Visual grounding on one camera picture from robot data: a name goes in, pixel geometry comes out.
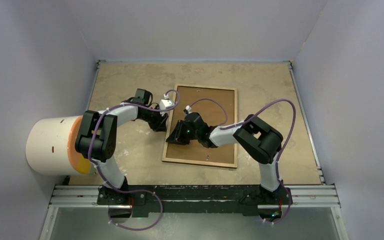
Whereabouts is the purple cable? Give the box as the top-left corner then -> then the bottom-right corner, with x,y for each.
185,98 -> 297,226
87,88 -> 182,232

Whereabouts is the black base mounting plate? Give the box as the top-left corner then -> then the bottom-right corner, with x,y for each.
96,184 -> 293,219

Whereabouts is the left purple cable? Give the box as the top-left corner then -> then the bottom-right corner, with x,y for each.
87,88 -> 182,232

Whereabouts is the wooden picture frame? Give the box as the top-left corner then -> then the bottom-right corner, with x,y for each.
161,83 -> 239,169

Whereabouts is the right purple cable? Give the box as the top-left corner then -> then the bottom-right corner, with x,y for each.
185,98 -> 297,226

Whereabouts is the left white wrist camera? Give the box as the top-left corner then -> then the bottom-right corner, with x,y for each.
158,98 -> 176,112

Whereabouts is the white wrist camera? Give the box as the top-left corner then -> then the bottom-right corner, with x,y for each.
183,105 -> 192,115
158,98 -> 176,112

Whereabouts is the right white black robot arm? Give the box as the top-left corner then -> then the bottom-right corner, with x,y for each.
166,112 -> 284,204

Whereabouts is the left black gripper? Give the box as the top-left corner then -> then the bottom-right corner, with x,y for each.
140,105 -> 169,132

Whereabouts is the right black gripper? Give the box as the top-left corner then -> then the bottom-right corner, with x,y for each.
166,120 -> 200,146

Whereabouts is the white cylinder with orange lid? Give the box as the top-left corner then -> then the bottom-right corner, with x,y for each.
25,115 -> 93,176

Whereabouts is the aluminium rail frame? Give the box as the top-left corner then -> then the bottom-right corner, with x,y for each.
40,62 -> 345,240

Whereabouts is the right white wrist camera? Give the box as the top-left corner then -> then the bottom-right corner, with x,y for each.
183,105 -> 192,115

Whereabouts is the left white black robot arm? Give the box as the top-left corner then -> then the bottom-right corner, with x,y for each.
74,88 -> 178,205

